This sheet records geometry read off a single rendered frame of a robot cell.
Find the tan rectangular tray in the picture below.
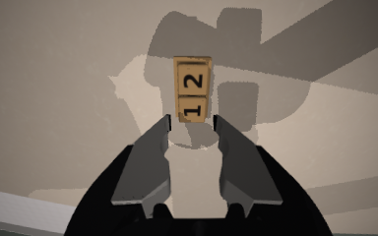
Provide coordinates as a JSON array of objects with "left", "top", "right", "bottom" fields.
[{"left": 173, "top": 56, "right": 212, "bottom": 118}]

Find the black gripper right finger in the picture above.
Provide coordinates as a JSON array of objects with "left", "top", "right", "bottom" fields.
[{"left": 213, "top": 114, "right": 333, "bottom": 236}]

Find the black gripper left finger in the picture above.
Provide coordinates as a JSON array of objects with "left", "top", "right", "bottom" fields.
[{"left": 64, "top": 114, "right": 171, "bottom": 236}]

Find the tan wooden cube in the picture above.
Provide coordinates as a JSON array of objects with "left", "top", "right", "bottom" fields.
[
  {"left": 178, "top": 95, "right": 207, "bottom": 123},
  {"left": 177, "top": 62, "right": 209, "bottom": 95}
]

